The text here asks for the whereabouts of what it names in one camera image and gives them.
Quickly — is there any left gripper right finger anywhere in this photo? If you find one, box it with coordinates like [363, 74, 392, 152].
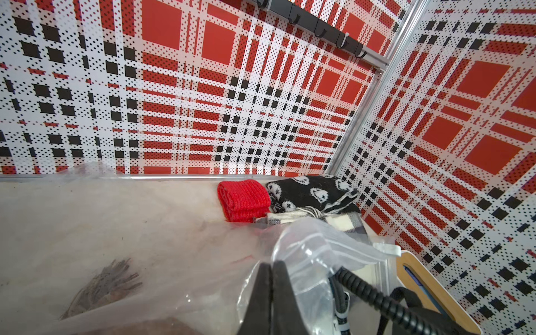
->
[272, 260, 308, 335]

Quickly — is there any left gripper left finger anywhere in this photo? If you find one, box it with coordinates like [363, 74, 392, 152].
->
[237, 263, 272, 335]

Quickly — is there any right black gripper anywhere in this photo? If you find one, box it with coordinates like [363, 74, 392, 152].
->
[377, 287, 475, 334]

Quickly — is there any red knitted scarf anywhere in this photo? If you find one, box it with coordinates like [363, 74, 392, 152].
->
[217, 180, 271, 223]

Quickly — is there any black smiley pattern scarf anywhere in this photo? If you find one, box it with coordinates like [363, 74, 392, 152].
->
[266, 175, 360, 214]

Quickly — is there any clear plastic vacuum bag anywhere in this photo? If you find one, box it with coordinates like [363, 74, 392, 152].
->
[1, 172, 401, 334]

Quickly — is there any white wooden top tray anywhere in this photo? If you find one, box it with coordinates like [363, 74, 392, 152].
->
[396, 251, 484, 334]

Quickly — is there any black corrugated right cable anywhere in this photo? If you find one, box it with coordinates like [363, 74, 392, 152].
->
[334, 267, 445, 335]

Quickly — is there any black wall hook rail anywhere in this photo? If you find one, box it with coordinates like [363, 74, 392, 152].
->
[251, 0, 367, 59]

